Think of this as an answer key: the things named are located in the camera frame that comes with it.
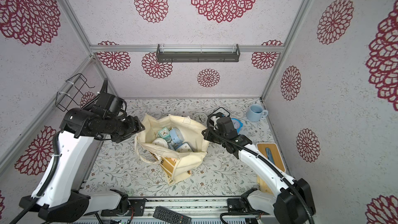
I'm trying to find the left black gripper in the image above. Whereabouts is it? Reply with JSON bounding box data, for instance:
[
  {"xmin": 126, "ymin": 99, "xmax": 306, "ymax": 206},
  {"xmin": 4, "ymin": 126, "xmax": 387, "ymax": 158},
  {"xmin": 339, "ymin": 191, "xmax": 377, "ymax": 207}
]
[{"xmin": 104, "ymin": 116, "xmax": 146, "ymax": 145}]

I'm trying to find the blue twin bell alarm clock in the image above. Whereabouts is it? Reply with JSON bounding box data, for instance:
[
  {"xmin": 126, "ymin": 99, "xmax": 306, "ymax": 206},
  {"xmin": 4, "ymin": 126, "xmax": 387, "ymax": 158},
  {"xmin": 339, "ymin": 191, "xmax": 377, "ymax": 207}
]
[{"xmin": 231, "ymin": 118, "xmax": 243, "ymax": 134}]

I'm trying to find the mint green square alarm clock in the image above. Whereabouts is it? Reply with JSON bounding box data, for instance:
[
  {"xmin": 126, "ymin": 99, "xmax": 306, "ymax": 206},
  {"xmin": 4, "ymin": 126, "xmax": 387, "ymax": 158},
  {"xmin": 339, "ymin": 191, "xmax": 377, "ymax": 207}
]
[{"xmin": 158, "ymin": 128, "xmax": 172, "ymax": 143}]

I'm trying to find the light blue square alarm clock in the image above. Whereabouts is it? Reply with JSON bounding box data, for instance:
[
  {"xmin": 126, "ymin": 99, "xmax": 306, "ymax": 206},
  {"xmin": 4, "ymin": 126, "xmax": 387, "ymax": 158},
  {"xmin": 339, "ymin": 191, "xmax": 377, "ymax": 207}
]
[{"xmin": 170, "ymin": 128, "xmax": 184, "ymax": 145}]

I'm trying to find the beige canvas tote bag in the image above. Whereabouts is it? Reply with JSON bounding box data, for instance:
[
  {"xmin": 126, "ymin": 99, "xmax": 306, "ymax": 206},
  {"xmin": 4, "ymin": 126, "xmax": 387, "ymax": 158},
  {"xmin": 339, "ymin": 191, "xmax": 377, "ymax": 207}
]
[{"xmin": 134, "ymin": 114, "xmax": 209, "ymax": 186}]

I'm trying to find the black square alarm clock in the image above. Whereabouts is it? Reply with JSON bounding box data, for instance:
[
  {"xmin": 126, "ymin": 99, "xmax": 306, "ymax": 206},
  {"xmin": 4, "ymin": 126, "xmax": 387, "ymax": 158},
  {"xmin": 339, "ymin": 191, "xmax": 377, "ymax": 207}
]
[{"xmin": 208, "ymin": 107, "xmax": 231, "ymax": 118}]

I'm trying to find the white round alarm clock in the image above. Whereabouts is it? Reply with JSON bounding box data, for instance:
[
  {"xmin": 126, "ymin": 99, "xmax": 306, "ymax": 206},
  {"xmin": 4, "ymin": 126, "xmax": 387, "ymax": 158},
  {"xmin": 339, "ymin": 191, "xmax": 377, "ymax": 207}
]
[
  {"xmin": 152, "ymin": 138, "xmax": 169, "ymax": 149},
  {"xmin": 193, "ymin": 113, "xmax": 208, "ymax": 125}
]

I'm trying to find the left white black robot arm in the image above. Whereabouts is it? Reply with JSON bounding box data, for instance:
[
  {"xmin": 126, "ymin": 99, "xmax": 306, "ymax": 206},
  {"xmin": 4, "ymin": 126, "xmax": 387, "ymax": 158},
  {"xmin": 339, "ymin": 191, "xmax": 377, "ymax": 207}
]
[{"xmin": 11, "ymin": 79, "xmax": 145, "ymax": 224}]

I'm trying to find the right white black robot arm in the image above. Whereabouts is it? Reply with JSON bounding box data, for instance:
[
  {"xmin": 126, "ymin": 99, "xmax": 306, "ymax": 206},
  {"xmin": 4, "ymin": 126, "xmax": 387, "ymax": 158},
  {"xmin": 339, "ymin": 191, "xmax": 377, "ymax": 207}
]
[{"xmin": 202, "ymin": 112, "xmax": 316, "ymax": 224}]

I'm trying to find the large blue square alarm clock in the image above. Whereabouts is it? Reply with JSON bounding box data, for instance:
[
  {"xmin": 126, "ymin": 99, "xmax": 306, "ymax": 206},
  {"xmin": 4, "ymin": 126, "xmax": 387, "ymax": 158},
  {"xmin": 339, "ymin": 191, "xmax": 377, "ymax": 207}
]
[{"xmin": 175, "ymin": 143, "xmax": 194, "ymax": 153}]

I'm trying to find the light blue mug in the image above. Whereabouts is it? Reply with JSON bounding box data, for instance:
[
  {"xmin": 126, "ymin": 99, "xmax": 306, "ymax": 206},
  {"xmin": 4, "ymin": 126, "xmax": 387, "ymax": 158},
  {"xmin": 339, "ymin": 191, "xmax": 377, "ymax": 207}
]
[{"xmin": 246, "ymin": 104, "xmax": 268, "ymax": 122}]

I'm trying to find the white wooden top box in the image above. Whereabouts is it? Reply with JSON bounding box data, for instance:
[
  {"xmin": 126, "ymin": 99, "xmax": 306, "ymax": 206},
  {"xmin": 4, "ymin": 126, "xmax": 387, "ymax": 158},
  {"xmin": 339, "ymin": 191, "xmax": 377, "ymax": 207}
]
[{"xmin": 256, "ymin": 143, "xmax": 286, "ymax": 172}]

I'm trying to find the yellow cloth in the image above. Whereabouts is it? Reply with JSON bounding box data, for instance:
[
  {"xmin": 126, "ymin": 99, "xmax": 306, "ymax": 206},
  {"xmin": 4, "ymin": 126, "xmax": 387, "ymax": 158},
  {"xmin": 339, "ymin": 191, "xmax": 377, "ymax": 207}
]
[{"xmin": 257, "ymin": 176, "xmax": 273, "ymax": 195}]

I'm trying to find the black remote control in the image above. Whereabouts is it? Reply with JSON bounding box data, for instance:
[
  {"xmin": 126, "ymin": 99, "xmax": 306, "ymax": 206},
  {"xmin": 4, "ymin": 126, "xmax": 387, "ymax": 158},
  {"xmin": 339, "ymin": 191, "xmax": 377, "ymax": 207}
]
[{"xmin": 152, "ymin": 206, "xmax": 192, "ymax": 224}]

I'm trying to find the black wire wall rack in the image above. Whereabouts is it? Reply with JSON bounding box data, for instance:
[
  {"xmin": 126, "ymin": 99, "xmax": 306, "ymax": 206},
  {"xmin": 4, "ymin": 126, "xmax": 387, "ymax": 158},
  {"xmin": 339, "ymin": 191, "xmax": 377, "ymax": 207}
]
[{"xmin": 55, "ymin": 73, "xmax": 95, "ymax": 112}]

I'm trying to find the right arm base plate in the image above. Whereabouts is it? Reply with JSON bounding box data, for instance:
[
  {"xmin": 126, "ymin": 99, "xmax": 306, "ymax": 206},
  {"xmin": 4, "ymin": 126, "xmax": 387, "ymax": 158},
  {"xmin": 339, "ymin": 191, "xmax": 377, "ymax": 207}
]
[{"xmin": 227, "ymin": 198, "xmax": 268, "ymax": 215}]

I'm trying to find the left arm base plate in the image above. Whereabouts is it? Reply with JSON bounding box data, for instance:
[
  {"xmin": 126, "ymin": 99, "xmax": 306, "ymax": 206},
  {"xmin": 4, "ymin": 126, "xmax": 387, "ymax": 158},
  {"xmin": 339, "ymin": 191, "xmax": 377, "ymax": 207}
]
[{"xmin": 101, "ymin": 199, "xmax": 147, "ymax": 217}]

